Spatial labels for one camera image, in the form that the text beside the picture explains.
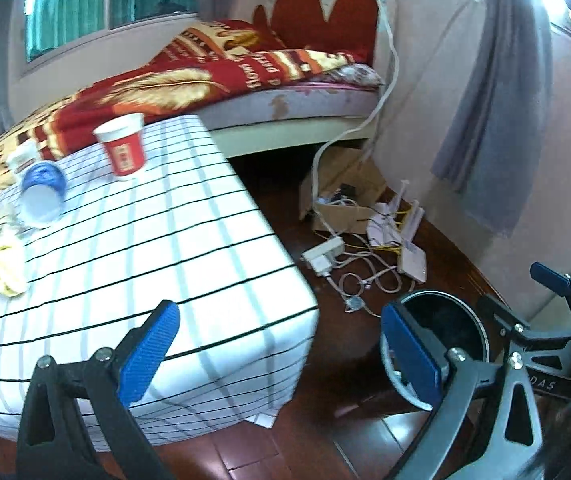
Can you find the cardboard box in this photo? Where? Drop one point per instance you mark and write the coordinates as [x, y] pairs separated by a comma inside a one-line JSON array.
[[345, 215]]

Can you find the table with grid cloth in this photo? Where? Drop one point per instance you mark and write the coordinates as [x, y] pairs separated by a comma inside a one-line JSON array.
[[165, 240]]

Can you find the white router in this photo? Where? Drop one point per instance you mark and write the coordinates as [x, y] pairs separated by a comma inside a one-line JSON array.
[[413, 262]]

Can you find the long grey curtain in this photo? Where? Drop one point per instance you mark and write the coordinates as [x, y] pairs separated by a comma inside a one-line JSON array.
[[495, 110]]

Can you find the red label paper cup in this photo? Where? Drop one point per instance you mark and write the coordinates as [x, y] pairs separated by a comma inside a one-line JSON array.
[[123, 155]]

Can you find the purple floral pillow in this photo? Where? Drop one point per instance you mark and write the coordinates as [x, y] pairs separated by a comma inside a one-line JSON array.
[[358, 75]]

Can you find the large sliding window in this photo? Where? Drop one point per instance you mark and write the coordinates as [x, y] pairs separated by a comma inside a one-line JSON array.
[[65, 10]]

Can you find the bed with red headboard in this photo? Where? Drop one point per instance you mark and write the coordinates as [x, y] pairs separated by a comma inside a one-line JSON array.
[[275, 135]]

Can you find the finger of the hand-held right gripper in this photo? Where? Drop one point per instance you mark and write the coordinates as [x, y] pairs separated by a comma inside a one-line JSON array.
[[550, 277], [503, 317]]

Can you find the white power strip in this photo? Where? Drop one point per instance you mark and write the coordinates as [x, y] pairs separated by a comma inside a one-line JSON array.
[[323, 252]]

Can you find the red and yellow printed blanket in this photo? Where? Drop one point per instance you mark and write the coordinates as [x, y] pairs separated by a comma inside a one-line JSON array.
[[165, 85]]

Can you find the yellow cloth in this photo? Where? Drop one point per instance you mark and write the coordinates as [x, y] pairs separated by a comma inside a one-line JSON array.
[[9, 265]]

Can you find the black trash bin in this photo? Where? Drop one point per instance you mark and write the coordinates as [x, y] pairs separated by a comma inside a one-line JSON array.
[[445, 325]]

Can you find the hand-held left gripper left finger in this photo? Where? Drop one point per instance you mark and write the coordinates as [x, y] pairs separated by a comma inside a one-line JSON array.
[[148, 350]]

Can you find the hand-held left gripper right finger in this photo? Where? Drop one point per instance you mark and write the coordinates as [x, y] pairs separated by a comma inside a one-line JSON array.
[[413, 355]]

